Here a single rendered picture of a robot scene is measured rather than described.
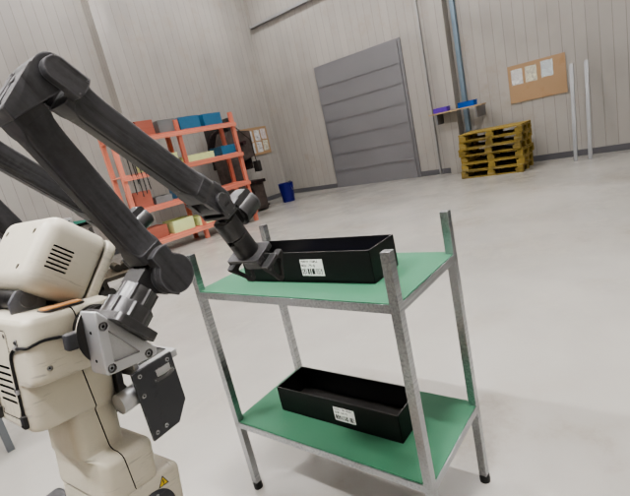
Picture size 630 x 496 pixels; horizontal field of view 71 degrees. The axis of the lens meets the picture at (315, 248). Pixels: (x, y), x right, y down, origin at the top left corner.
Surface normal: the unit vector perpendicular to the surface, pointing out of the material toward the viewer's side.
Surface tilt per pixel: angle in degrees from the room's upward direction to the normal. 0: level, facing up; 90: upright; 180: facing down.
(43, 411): 90
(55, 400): 90
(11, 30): 90
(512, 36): 90
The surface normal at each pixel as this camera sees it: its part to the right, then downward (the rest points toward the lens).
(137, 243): 0.70, -0.14
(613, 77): -0.60, 0.32
